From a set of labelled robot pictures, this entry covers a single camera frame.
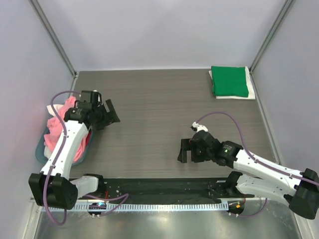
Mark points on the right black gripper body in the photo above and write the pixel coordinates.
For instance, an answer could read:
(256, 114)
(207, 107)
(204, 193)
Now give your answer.
(199, 155)

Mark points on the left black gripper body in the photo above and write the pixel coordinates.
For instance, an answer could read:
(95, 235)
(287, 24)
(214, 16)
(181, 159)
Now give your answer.
(102, 117)

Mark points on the folded white t-shirt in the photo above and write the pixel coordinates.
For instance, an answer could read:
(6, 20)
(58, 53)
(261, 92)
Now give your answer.
(249, 85)

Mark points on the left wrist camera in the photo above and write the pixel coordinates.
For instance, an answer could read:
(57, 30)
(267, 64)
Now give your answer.
(93, 97)

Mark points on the blue laundry basket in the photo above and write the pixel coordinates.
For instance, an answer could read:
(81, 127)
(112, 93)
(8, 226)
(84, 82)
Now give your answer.
(42, 153)

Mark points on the white t-shirt in basket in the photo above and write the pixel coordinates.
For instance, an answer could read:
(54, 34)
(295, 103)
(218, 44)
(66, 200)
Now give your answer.
(54, 108)

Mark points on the right aluminium frame post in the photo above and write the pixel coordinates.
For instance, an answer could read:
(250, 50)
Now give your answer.
(284, 11)

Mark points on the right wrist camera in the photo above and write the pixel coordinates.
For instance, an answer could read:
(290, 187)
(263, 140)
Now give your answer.
(198, 127)

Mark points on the folded green t-shirt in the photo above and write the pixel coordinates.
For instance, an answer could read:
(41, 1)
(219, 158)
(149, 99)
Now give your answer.
(229, 81)

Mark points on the aluminium frame post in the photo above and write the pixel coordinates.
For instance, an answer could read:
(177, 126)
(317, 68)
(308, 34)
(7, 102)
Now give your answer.
(284, 11)
(52, 35)

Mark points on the slotted white cable duct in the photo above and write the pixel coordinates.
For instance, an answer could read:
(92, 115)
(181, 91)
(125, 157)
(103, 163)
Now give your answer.
(90, 206)

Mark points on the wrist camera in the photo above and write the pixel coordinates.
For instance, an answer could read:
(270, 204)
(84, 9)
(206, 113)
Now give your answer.
(198, 127)
(93, 97)

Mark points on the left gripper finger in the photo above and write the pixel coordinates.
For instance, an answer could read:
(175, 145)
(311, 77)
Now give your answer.
(113, 117)
(110, 106)

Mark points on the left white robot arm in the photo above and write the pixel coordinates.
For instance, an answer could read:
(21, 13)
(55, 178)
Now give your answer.
(52, 187)

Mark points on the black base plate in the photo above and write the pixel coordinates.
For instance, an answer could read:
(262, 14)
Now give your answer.
(166, 191)

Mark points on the left aluminium frame post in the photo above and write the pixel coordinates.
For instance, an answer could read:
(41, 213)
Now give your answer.
(52, 35)

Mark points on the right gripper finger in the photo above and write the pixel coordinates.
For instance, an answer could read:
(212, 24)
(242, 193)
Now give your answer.
(185, 145)
(183, 156)

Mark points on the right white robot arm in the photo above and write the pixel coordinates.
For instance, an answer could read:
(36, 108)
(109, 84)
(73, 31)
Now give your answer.
(253, 175)

